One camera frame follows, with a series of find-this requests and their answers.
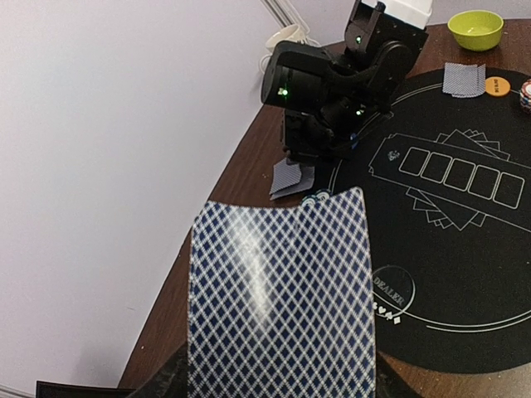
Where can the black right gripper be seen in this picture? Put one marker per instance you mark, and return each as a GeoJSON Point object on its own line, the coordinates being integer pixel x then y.
{"type": "Point", "coordinates": [327, 136]}

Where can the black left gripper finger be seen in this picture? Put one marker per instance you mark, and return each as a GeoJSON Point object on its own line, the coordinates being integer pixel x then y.
{"type": "Point", "coordinates": [171, 380]}

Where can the dealt blue card top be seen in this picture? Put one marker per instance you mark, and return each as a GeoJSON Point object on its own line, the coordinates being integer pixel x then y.
{"type": "Point", "coordinates": [287, 175]}

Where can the dealt blue card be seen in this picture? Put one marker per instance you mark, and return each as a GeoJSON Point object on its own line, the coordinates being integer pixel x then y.
{"type": "Point", "coordinates": [464, 81]}
{"type": "Point", "coordinates": [287, 175]}

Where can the green white poker chip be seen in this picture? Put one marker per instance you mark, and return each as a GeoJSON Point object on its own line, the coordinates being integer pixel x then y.
{"type": "Point", "coordinates": [310, 200]}

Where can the deck of blue cards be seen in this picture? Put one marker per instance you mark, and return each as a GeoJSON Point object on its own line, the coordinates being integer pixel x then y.
{"type": "Point", "coordinates": [280, 301]}

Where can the clear acrylic dealer button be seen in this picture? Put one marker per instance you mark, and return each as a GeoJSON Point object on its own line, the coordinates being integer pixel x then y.
{"type": "Point", "coordinates": [394, 291]}

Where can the orange big blind button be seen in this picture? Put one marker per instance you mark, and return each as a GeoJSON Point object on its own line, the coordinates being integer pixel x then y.
{"type": "Point", "coordinates": [497, 86]}

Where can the orange poker chip stack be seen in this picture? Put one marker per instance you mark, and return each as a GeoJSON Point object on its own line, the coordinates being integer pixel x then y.
{"type": "Point", "coordinates": [525, 96]}

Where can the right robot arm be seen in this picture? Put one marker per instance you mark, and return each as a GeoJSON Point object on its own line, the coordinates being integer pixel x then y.
{"type": "Point", "coordinates": [328, 98]}

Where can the patterned ceramic mug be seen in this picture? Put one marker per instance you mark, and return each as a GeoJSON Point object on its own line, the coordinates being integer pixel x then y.
{"type": "Point", "coordinates": [292, 33]}

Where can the round black poker mat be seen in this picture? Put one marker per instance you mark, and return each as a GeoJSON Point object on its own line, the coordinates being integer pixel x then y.
{"type": "Point", "coordinates": [446, 185]}

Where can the yellow green bowl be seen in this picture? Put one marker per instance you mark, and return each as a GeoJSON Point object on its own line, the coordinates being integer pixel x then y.
{"type": "Point", "coordinates": [476, 30]}

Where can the right aluminium post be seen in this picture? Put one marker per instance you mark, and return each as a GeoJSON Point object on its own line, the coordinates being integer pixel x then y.
{"type": "Point", "coordinates": [286, 15]}

